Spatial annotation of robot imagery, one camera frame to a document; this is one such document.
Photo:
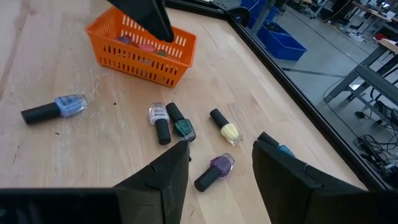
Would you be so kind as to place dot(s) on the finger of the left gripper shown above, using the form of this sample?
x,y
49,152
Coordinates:
x,y
146,15

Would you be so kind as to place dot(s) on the grey metal table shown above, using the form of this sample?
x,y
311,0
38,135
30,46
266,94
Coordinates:
x,y
376,81

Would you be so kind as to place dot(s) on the clear white nail polish bottle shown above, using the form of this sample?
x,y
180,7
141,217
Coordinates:
x,y
158,113

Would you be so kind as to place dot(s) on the pale yellow nail polish bottle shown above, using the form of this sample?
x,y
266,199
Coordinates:
x,y
229,131

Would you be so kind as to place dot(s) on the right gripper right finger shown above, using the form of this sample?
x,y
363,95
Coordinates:
x,y
280,186

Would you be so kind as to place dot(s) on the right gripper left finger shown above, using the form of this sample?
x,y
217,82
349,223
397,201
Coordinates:
x,y
168,186

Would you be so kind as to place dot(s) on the blue plastic bin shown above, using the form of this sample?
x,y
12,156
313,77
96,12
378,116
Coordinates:
x,y
281,46
248,4

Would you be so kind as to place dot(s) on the purple nail polish bottle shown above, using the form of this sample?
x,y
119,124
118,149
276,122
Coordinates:
x,y
221,165

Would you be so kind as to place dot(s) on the coral red nail polish bottle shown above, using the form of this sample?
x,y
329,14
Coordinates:
x,y
146,48

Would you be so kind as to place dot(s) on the dark green glitter nail polish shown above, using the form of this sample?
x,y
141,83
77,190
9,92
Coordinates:
x,y
184,127

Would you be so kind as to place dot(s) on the periwinkle nail polish bottle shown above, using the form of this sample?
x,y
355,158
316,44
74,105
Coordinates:
x,y
70,105

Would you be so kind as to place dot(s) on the teal blue nail polish bottle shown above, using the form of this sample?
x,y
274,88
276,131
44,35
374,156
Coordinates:
x,y
267,139

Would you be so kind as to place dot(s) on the orange plastic slotted basket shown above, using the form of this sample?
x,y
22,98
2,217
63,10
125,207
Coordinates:
x,y
133,62

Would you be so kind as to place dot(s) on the bright green nail polish bottle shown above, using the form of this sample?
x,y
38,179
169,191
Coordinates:
x,y
161,53

